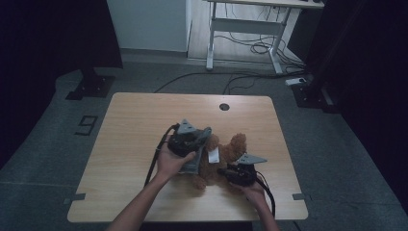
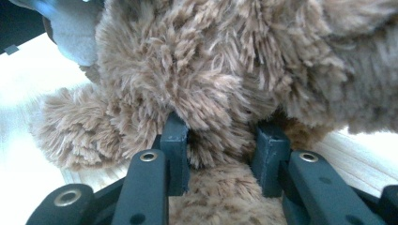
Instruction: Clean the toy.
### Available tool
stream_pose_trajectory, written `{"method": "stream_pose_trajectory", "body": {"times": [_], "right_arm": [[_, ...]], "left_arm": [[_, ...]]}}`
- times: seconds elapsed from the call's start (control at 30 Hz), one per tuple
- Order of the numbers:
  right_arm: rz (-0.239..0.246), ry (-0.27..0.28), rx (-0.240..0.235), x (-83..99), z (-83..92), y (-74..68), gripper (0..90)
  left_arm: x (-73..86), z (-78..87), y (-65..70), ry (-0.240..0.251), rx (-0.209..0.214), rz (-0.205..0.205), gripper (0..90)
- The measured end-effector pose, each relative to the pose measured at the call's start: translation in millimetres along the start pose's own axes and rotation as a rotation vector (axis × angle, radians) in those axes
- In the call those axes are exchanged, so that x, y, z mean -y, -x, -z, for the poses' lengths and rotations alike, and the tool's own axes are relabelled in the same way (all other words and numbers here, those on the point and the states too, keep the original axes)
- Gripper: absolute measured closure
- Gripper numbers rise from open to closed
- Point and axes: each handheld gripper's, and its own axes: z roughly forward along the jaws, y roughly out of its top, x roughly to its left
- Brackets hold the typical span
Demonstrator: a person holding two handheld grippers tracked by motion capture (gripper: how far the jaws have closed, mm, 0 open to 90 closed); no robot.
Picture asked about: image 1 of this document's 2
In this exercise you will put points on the brown plush teddy bear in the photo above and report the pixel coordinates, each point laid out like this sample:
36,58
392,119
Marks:
229,150

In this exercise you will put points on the dark curtain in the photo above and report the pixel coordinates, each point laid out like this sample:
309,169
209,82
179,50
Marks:
48,48
369,80

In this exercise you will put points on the black tape floor marking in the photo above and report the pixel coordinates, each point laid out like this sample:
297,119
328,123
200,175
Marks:
87,125

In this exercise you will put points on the grey tape strip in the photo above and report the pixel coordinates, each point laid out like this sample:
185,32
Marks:
300,196
75,198

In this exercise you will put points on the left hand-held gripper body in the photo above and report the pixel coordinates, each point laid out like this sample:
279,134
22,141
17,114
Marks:
183,142

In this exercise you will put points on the person's left hand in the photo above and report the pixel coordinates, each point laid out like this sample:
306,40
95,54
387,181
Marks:
168,163

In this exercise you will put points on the person's right hand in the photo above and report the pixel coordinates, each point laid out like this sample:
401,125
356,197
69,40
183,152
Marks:
256,194

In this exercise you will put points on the black stand base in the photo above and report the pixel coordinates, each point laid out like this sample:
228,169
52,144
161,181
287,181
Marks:
93,86
311,96

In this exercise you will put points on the grey doll clothing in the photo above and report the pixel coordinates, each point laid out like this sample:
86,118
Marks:
194,165

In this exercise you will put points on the white power strip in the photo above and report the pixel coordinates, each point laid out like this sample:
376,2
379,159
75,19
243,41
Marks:
295,81

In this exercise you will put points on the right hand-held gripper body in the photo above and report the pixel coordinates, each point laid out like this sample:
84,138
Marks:
243,174

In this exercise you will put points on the white desk frame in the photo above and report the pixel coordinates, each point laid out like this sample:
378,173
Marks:
247,26

